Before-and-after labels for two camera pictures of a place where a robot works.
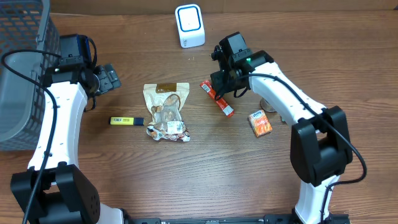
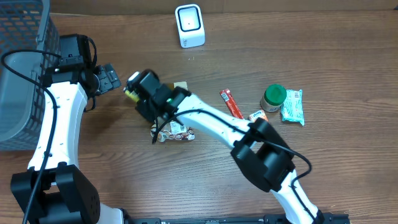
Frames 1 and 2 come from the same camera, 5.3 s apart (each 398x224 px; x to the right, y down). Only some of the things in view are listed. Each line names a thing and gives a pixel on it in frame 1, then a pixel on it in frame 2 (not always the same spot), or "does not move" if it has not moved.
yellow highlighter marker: x=127 y=121 to x=132 y=94
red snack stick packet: x=207 y=86 to x=232 y=105
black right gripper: x=218 y=82 to x=142 y=107
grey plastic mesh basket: x=24 y=25 does not move
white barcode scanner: x=189 y=25 does not move
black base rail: x=275 y=219 does not move
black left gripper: x=109 y=80 does not move
